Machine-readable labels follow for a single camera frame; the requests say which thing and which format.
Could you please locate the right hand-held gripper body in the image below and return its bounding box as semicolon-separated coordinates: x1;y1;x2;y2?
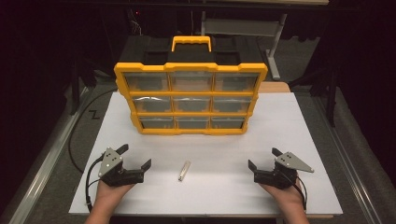
253;151;315;190

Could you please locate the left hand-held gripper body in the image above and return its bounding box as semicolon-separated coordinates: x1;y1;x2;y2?
98;147;145;188

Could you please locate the silver nail clipper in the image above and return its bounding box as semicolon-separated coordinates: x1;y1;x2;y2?
177;160;191;183

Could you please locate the clear plastic drawer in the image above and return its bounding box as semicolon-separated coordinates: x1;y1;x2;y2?
172;95;214;114

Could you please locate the yellow and black organizer case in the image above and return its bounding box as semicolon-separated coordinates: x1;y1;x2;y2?
113;35;269;136

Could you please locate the person's right hand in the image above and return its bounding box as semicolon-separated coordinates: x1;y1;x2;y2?
260;182;308;216

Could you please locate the person's left hand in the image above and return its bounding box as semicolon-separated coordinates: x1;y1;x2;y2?
92;180;135;213

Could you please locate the set of clear organizer drawers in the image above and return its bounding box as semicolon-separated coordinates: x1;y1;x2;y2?
122;71;261;131

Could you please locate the black stand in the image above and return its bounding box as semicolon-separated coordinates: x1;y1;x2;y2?
289;66;341;128
69;55;98;117

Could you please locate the grey metal stand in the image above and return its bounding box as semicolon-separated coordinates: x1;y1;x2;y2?
200;11;289;81

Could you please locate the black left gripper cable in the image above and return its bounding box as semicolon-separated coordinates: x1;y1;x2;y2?
85;156;106;214

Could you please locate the black floor cable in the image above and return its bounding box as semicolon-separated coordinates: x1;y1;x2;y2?
67;88;120;175

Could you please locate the aluminium floor rail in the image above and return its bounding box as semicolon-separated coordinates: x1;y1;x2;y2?
313;95;381;224
0;87;92;224

